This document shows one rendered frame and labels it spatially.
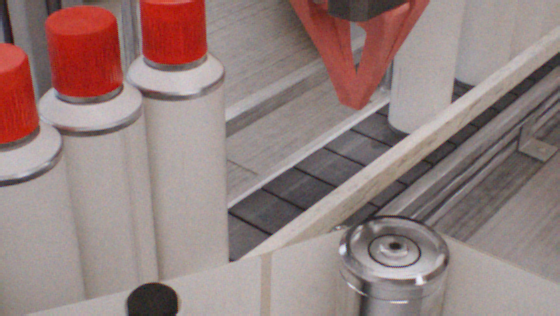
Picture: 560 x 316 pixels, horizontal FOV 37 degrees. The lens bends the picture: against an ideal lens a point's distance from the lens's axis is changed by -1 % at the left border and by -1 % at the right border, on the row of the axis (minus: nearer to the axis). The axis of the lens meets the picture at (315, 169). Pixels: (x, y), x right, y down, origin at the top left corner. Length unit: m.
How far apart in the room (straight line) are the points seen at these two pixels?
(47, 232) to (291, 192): 0.27
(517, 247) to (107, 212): 0.30
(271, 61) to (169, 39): 0.51
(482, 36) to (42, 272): 0.48
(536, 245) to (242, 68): 0.43
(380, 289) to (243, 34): 0.74
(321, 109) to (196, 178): 0.40
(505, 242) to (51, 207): 0.33
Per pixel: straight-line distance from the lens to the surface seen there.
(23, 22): 0.55
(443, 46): 0.67
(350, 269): 0.28
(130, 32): 0.54
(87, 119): 0.41
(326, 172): 0.65
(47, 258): 0.41
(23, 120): 0.38
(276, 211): 0.61
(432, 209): 0.69
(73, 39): 0.39
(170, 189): 0.46
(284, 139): 0.79
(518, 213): 0.64
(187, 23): 0.42
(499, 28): 0.77
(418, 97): 0.68
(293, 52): 0.95
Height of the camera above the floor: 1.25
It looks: 34 degrees down
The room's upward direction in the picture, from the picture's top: 3 degrees clockwise
